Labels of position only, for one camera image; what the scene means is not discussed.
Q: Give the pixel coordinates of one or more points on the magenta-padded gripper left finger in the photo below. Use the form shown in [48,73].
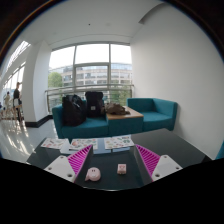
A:
[60,167]

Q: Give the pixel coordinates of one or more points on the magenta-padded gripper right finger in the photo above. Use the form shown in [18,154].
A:
[166,166]

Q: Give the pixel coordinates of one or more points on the pink and white charger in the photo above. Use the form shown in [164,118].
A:
[121,169]

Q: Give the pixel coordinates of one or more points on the teal armchair sofa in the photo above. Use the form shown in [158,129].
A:
[158,115]

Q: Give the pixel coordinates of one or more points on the teal wood-topped corner table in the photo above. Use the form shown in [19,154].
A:
[125,125]

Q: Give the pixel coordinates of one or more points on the large black backpack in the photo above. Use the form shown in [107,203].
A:
[73,110]

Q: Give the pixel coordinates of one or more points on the black backpack with label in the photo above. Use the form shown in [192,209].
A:
[95,104]

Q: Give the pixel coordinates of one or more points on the brown bag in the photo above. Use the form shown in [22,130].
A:
[116,109]

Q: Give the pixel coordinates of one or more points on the metal window railing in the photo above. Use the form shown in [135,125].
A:
[66,88]

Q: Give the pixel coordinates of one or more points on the person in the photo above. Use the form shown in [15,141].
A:
[17,98]
[6,101]

